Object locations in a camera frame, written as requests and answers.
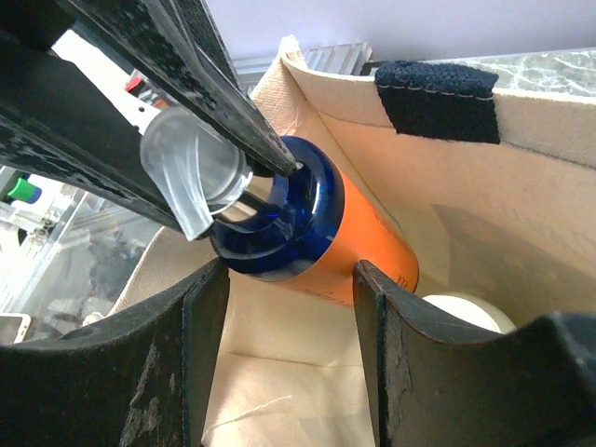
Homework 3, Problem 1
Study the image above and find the orange blue pump bottle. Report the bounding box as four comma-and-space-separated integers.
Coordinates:
140, 107, 419, 305

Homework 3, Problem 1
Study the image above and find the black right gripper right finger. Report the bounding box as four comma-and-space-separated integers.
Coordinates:
353, 261, 595, 446

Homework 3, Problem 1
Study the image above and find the beige canvas tote bag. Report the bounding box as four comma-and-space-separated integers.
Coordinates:
111, 34, 596, 447

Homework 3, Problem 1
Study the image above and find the pale green bottle cream cap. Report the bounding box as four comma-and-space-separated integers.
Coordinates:
423, 292, 517, 334

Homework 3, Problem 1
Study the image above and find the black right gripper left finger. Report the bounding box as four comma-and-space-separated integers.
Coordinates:
1, 260, 230, 446

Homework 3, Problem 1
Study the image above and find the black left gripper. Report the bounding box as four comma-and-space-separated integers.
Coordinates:
1, 1, 296, 231

